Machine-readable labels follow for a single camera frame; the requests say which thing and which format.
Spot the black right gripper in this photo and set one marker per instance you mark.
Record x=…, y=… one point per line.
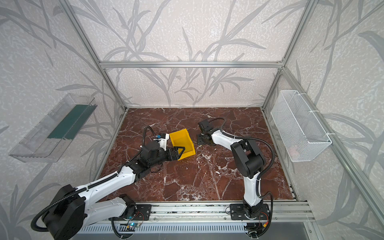
x=202, y=139

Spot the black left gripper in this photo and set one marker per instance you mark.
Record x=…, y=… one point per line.
x=172, y=153

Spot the yellow plastic bin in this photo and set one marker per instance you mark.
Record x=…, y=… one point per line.
x=182, y=139

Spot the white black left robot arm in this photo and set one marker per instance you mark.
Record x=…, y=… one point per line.
x=75, y=208

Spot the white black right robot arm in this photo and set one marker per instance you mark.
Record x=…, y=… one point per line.
x=250, y=162

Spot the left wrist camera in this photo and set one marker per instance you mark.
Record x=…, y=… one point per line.
x=162, y=139

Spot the aluminium frame crossbar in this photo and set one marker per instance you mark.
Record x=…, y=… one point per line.
x=188, y=64

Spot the white wire mesh basket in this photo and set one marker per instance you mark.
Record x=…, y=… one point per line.
x=301, y=132

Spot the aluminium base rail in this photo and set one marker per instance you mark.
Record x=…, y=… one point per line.
x=217, y=212

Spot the clear plastic wall shelf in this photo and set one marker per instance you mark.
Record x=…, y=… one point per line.
x=49, y=139

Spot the aluminium frame post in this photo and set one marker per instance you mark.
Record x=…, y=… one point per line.
x=307, y=13

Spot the left rear aluminium post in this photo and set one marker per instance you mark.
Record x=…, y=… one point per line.
x=70, y=14

